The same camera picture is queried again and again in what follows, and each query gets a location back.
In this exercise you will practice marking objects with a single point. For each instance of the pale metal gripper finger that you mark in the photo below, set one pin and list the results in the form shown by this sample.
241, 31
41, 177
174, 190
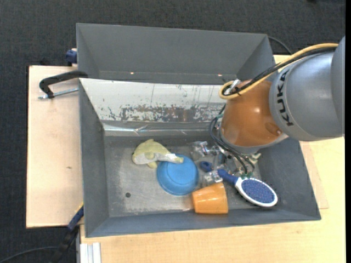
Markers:
213, 176
202, 147

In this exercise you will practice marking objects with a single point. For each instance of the small dark blue object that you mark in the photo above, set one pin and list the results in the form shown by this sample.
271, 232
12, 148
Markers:
205, 166

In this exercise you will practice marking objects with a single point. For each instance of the orange cup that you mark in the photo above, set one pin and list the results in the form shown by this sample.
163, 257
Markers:
210, 200

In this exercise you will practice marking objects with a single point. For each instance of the blue bowl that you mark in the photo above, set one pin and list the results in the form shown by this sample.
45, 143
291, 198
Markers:
177, 177

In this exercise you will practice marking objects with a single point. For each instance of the blue and white brush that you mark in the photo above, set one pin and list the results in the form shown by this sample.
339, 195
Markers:
257, 192

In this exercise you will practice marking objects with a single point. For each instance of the pale yellow toy dolphin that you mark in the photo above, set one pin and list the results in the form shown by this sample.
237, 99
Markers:
149, 151

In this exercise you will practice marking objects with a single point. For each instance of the grey metal bin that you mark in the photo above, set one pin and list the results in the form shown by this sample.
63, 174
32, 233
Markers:
142, 179

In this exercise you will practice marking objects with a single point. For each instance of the pale wood board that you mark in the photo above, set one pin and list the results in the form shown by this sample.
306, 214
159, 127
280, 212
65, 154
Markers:
52, 147

